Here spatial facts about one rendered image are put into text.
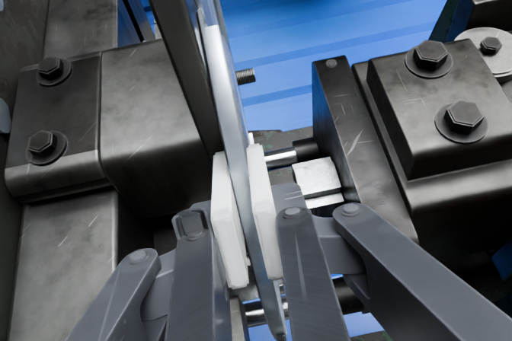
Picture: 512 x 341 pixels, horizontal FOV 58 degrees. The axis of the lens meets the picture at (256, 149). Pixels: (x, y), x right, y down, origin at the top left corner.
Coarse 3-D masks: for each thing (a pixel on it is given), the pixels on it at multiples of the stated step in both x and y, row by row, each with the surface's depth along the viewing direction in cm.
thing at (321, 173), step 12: (300, 168) 42; (312, 168) 42; (324, 168) 41; (300, 180) 41; (312, 180) 41; (324, 180) 41; (336, 180) 41; (312, 192) 40; (324, 192) 40; (336, 192) 41; (312, 204) 41; (324, 204) 40; (336, 204) 41; (324, 216) 42
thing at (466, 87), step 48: (432, 48) 34; (480, 48) 38; (384, 96) 35; (432, 96) 34; (480, 96) 33; (384, 144) 36; (432, 144) 31; (480, 144) 31; (432, 192) 33; (480, 192) 32; (432, 240) 37; (480, 240) 39
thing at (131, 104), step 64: (192, 0) 18; (64, 64) 30; (128, 64) 30; (192, 64) 18; (64, 128) 27; (128, 128) 27; (192, 128) 26; (64, 192) 27; (128, 192) 28; (192, 192) 29
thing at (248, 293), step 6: (252, 276) 37; (252, 282) 38; (228, 288) 39; (240, 288) 39; (246, 288) 39; (252, 288) 40; (234, 294) 40; (240, 294) 40; (246, 294) 41; (252, 294) 41; (246, 300) 42
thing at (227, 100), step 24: (216, 0) 41; (216, 24) 37; (216, 48) 18; (216, 72) 18; (216, 96) 18; (240, 96) 47; (240, 120) 27; (240, 144) 18; (240, 168) 18; (240, 192) 19; (240, 216) 19; (264, 264) 20; (264, 288) 21; (264, 312) 22
